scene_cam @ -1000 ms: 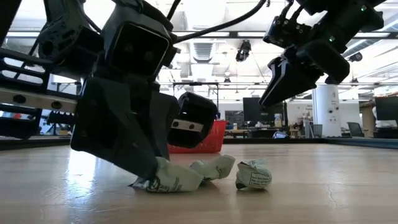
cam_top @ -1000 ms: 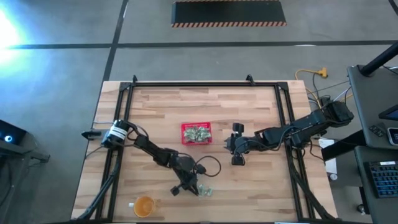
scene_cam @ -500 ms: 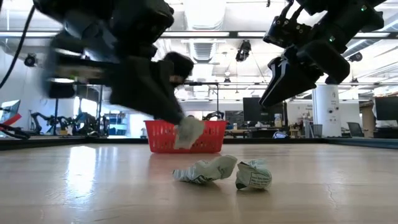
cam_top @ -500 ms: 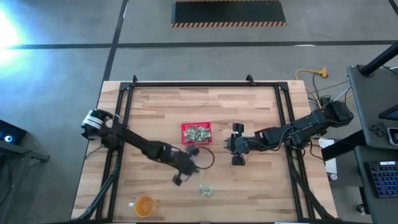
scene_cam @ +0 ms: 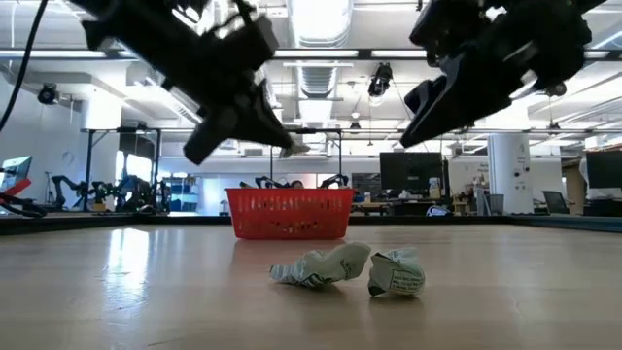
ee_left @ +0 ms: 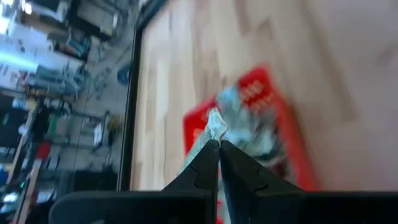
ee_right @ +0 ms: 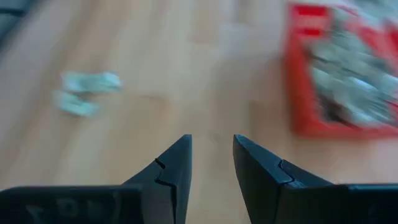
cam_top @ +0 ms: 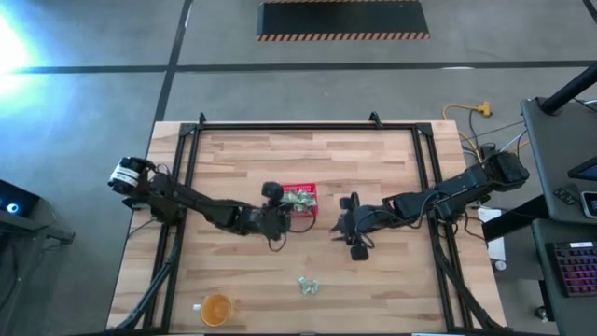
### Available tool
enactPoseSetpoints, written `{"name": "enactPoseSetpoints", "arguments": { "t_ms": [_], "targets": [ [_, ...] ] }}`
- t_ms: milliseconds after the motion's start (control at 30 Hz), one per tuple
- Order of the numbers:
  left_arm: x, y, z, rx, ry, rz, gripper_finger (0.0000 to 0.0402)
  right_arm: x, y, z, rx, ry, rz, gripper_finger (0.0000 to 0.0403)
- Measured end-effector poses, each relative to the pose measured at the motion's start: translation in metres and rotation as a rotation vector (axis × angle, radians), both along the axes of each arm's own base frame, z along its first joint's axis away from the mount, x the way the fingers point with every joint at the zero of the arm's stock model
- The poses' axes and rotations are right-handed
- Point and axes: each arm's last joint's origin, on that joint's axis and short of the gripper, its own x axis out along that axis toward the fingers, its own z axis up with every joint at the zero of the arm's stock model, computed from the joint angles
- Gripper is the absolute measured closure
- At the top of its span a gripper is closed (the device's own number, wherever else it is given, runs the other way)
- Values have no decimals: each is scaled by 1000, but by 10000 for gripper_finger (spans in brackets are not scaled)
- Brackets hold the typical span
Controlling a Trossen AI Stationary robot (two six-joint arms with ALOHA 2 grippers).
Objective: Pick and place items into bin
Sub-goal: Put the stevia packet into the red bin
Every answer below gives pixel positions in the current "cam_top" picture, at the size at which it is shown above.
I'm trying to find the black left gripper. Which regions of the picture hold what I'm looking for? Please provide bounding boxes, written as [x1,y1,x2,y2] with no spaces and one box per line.
[240,201,298,243]

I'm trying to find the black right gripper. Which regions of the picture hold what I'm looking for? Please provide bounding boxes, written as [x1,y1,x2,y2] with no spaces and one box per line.
[329,191,393,246]

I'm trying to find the red plastic slotted basket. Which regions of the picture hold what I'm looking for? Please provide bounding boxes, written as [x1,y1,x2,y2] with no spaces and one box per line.
[279,181,320,218]

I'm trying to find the orange round cup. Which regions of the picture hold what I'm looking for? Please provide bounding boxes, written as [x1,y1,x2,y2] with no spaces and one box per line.
[200,293,235,328]

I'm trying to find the white paper box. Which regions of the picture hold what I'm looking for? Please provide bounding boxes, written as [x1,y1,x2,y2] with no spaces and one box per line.
[478,206,508,263]

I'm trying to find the black hazard striped floor mat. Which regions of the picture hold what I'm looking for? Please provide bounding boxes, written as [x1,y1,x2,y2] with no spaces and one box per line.
[255,0,432,42]

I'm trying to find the small black remote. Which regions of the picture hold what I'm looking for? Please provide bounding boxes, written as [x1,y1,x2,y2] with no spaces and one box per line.
[553,185,578,207]

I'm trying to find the black keyboard pink backlight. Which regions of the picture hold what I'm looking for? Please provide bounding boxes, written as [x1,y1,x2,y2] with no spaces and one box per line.
[545,240,597,299]

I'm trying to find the dark grey desk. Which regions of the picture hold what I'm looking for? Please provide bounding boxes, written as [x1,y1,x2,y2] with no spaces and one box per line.
[531,217,597,336]

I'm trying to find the black smartphone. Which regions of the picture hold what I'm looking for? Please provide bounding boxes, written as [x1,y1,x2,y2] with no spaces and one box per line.
[579,189,597,220]

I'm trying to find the black tablet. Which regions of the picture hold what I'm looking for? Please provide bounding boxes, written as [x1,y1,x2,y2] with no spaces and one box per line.
[566,156,597,182]

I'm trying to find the dark grey cart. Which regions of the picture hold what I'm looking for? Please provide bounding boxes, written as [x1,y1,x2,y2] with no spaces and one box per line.
[0,209,76,281]

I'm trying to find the black monitor pole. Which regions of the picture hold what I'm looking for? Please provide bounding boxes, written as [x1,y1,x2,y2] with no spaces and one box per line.
[539,62,597,116]

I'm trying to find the black box blue light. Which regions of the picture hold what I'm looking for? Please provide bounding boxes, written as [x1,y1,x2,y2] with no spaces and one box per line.
[0,178,42,218]

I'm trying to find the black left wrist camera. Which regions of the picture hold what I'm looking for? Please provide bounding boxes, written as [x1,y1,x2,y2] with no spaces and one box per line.
[260,180,285,203]

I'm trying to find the black aluminium table frame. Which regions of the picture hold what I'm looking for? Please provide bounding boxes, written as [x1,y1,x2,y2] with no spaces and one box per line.
[106,110,507,336]

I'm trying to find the yellow extension cord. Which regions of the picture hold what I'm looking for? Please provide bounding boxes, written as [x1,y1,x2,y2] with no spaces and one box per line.
[441,100,493,162]

